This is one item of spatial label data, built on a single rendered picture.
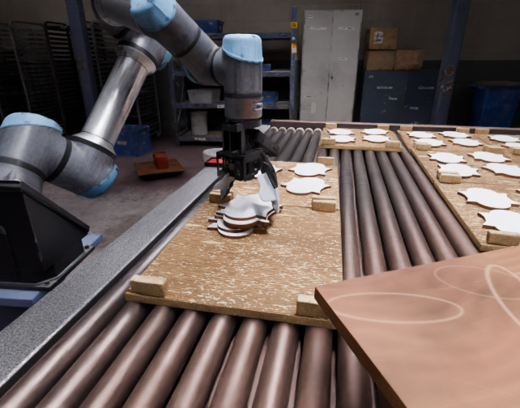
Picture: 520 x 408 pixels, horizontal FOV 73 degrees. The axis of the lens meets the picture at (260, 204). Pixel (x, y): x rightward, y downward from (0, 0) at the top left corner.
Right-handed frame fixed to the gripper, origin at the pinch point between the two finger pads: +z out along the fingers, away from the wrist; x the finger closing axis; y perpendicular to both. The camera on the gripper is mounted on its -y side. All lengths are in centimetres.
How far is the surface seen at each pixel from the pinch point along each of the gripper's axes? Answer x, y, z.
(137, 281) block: -0.4, 32.4, 1.3
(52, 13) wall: -573, -304, -96
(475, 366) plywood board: 45, 33, -7
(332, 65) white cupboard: -154, -455, -20
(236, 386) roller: 22.0, 37.1, 5.6
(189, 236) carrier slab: -6.9, 13.2, 3.9
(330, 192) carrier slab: 9.1, -28.0, 3.9
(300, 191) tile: 2.3, -21.9, 3.0
